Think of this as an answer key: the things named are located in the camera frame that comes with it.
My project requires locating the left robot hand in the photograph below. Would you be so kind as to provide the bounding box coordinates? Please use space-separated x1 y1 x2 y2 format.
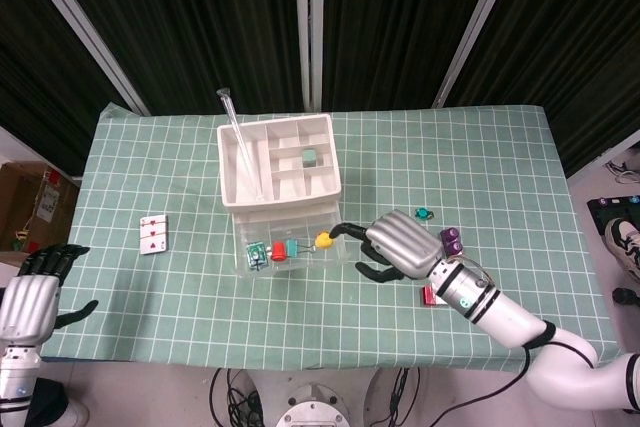
0 242 100 346

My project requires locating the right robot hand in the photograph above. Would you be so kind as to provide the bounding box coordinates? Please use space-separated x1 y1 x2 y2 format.
331 210 447 284

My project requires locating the clear plastic compartment box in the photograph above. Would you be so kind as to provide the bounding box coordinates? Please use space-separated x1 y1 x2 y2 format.
231 204 350 277

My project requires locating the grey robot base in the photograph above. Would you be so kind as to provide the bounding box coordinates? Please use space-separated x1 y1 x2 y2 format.
275 383 351 427

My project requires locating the white drawer cabinet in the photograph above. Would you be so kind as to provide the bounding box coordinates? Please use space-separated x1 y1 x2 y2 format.
216 114 344 228

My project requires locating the purple double-knob block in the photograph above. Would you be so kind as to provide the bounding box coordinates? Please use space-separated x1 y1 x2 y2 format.
439 226 465 259

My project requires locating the red and white block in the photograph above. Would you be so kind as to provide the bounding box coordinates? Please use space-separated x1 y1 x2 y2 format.
421 285 451 308

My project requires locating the brown cardboard box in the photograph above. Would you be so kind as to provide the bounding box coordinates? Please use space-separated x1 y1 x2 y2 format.
0 161 81 254

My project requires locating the black and white shoe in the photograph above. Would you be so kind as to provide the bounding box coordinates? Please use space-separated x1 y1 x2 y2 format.
32 379 91 427

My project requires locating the teal binder clip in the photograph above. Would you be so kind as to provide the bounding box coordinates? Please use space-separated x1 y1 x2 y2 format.
285 240 319 258

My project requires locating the playing card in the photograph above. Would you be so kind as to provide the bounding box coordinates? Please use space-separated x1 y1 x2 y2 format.
139 214 170 256

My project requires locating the green circuit board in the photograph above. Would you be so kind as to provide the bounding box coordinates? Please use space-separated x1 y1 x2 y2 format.
246 241 268 271

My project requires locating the green checked tablecloth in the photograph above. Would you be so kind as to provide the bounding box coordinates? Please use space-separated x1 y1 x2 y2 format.
39 103 624 373

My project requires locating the clear plastic pipette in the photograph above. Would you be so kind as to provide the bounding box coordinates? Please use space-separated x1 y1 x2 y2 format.
215 88 267 202

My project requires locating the black pedal device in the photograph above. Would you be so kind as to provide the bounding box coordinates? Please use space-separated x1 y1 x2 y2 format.
586 196 640 236

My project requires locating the white and black sneaker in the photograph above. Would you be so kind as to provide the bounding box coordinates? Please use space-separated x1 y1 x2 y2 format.
604 216 640 284

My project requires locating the black pleated curtain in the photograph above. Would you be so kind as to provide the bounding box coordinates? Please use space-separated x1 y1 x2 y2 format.
443 0 640 179
322 0 507 111
43 0 307 116
0 0 132 177

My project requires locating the black cable bundle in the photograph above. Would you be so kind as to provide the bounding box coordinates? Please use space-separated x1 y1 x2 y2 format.
384 366 422 427
208 367 264 427

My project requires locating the white frame post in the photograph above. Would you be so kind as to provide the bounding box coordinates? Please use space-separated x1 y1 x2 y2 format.
293 0 326 111
432 0 524 109
13 0 151 116

